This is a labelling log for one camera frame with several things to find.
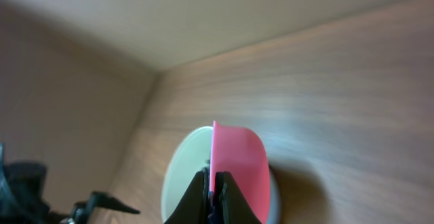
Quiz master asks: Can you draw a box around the white bowl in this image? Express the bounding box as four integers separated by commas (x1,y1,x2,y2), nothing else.
161,126,213,222

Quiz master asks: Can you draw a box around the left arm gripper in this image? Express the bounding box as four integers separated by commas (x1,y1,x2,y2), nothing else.
1,145,140,224

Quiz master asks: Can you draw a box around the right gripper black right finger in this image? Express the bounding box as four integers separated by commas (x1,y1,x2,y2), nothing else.
213,172,261,224

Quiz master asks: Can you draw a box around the white digital kitchen scale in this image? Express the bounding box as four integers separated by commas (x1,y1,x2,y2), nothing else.
267,168,281,224

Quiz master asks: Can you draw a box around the pink scoop with blue handle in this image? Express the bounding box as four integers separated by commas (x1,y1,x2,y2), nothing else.
210,122,271,223

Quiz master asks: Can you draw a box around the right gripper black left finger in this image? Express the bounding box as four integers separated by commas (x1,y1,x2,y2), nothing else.
164,168,210,224

